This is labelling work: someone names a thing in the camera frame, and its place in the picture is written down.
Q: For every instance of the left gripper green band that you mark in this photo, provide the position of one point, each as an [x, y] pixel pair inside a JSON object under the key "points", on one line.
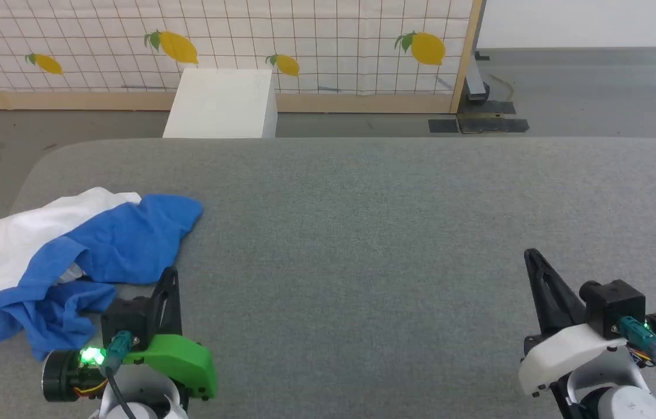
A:
{"points": [[176, 358]]}

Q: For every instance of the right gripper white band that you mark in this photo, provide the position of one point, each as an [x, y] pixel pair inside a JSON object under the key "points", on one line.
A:
{"points": [[566, 349]]}

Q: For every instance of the blue and white garment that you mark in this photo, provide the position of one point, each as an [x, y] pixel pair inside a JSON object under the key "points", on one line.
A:
{"points": [[124, 244]]}

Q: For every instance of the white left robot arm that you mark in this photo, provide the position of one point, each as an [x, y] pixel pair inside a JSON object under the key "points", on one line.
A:
{"points": [[141, 401]]}

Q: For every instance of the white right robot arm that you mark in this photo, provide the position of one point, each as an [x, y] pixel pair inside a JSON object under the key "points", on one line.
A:
{"points": [[619, 401]]}

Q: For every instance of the large black floor mat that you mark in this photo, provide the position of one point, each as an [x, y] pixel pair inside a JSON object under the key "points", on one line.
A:
{"points": [[493, 119]]}

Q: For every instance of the grey fabric sofa seat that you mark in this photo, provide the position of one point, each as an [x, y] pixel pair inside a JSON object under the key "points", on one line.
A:
{"points": [[362, 244]]}

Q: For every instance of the small black floor mat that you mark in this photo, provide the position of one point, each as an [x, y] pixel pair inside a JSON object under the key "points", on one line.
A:
{"points": [[443, 125]]}

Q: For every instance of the white box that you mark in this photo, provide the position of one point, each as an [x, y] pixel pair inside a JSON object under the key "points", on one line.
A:
{"points": [[220, 105]]}

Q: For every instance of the grey metal partition foot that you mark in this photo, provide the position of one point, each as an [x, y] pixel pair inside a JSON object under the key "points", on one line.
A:
{"points": [[476, 87]]}

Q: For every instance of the lemon-print grid partition screen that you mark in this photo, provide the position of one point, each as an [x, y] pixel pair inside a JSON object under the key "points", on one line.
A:
{"points": [[328, 46]]}

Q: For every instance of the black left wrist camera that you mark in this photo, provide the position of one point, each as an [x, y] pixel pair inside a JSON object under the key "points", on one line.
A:
{"points": [[124, 320]]}

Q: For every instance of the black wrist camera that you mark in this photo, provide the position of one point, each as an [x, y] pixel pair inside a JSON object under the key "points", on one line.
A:
{"points": [[124, 320], [616, 305]]}

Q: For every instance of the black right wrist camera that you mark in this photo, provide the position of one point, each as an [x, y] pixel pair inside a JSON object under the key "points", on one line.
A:
{"points": [[616, 305]]}

